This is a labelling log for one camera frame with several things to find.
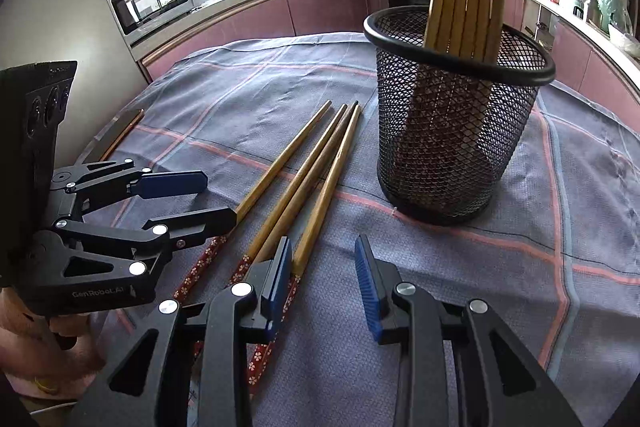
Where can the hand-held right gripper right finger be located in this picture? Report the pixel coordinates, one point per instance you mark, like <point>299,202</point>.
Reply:
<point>369,292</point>

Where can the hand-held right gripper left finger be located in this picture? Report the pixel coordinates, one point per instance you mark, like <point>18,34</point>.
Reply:
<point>277,287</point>

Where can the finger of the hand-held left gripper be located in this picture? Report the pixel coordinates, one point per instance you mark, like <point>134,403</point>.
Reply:
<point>172,184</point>
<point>200,222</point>

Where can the bamboo chopstick red floral end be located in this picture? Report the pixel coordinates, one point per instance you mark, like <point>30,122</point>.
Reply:
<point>300,182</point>
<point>325,192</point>
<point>280,167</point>

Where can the black mesh utensil holder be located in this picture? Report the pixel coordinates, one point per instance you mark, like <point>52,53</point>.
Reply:
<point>440,167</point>

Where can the person's left hand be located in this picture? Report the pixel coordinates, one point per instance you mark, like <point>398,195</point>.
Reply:
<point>30,347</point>

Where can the grey plaid tablecloth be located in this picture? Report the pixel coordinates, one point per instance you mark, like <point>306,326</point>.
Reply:
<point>500,267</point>

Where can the pink kitchen base cabinets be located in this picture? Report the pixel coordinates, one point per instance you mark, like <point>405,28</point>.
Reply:
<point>575,52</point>
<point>275,12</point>

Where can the mint green appliance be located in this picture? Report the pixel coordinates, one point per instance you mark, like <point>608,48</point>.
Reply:
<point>610,7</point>

